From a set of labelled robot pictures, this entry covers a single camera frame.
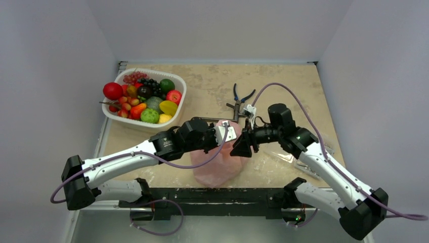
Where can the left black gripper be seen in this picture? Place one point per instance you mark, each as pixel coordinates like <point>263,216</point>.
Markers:
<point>211,131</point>

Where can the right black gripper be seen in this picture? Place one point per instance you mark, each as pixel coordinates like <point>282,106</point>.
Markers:
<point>252,141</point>

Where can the pink plastic bag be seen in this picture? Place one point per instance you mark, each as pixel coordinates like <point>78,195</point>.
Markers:
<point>222,168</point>

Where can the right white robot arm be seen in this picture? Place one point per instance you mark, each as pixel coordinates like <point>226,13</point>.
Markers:
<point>358,207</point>

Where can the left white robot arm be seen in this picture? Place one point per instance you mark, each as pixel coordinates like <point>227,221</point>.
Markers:
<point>83,179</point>

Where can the small yellow fake lemon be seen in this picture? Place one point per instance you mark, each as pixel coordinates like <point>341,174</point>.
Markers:
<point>163,118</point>

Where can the yellow fake starfruit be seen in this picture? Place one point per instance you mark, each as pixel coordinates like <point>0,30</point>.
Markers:
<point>168,107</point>

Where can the small red fake apple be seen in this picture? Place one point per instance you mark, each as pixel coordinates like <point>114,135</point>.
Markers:
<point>174,96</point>

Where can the green fake custard apple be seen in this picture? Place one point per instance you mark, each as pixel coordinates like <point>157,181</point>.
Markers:
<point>149,116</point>

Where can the green fake avocado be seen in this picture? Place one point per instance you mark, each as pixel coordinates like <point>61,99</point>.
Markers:
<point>153,103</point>

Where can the green fake lime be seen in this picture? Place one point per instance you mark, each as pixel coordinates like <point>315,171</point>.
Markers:
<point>166,85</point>

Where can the black fake grapes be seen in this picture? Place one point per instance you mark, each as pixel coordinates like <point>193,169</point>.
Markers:
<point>154,86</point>

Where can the red orange fake mango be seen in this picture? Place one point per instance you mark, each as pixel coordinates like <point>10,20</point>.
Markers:
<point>136,111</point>

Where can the dark purple fake fruit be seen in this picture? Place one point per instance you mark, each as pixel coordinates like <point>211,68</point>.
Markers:
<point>144,92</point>

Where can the red fake grapes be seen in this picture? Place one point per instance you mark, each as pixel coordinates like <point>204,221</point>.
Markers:
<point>135,77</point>

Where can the white fruit basket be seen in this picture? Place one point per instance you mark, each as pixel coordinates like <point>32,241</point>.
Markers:
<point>119,109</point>

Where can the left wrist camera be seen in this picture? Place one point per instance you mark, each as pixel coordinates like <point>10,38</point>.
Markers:
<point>225,132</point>

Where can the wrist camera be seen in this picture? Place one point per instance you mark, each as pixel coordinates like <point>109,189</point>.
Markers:
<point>225,132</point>
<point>249,112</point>

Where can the grey metal faucet handle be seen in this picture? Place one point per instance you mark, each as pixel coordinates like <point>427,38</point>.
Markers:
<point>236,115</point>

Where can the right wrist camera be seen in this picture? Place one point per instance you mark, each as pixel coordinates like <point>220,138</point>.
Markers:
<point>249,112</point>

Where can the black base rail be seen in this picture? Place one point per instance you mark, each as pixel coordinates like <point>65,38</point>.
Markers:
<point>164,203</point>

